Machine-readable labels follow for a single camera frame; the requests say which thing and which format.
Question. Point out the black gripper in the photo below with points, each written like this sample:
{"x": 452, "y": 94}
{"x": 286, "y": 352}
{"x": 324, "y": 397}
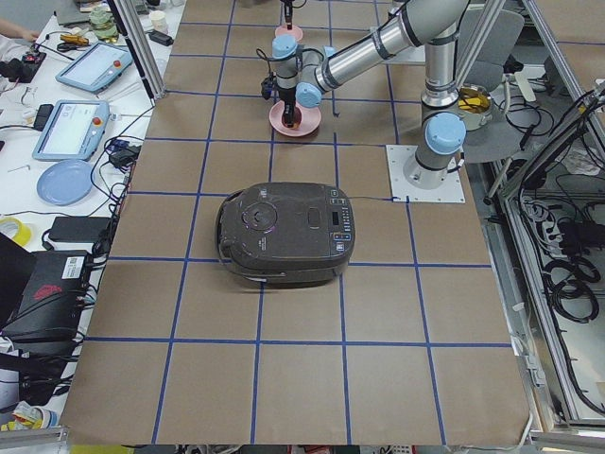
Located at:
{"x": 288, "y": 96}

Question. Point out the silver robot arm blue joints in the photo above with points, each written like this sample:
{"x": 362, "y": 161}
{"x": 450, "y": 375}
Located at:
{"x": 314, "y": 72}

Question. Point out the pink plate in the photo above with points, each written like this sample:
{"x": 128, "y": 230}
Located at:
{"x": 305, "y": 120}

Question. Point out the pink bowl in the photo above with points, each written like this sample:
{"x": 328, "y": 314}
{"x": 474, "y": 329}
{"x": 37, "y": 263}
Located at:
{"x": 293, "y": 31}

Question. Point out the metal bowl on chair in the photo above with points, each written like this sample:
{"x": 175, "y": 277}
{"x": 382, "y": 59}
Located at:
{"x": 475, "y": 106}

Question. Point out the light blue plate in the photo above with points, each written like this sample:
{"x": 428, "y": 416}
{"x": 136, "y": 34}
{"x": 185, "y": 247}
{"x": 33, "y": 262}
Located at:
{"x": 65, "y": 182}

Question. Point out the dark grey rice cooker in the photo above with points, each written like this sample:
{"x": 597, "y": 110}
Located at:
{"x": 286, "y": 233}

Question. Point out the blue teach pendant far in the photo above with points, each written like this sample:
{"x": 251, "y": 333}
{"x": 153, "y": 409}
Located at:
{"x": 97, "y": 68}

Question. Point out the blue teach pendant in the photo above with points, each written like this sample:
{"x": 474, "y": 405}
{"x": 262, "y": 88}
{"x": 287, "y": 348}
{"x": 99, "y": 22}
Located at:
{"x": 73, "y": 131}
{"x": 97, "y": 68}

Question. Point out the blue teach pendant near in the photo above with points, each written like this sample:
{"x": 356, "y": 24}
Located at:
{"x": 73, "y": 131}

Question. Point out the grey white chair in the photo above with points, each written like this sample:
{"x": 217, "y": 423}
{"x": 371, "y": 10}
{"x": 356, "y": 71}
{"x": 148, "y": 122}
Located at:
{"x": 497, "y": 140}

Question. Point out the black power adapter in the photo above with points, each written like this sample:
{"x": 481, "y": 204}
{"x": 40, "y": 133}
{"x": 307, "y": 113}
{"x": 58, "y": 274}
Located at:
{"x": 78, "y": 229}

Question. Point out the yellow tape roll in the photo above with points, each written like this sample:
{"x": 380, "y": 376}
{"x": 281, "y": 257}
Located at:
{"x": 15, "y": 230}

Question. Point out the black computer case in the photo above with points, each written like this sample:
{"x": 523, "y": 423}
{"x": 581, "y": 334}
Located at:
{"x": 52, "y": 301}

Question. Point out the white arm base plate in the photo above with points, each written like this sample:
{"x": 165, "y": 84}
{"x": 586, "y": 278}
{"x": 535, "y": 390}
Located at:
{"x": 409, "y": 182}

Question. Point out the aluminium frame post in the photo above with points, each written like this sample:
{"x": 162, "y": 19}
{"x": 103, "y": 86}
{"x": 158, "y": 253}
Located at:
{"x": 129, "y": 26}

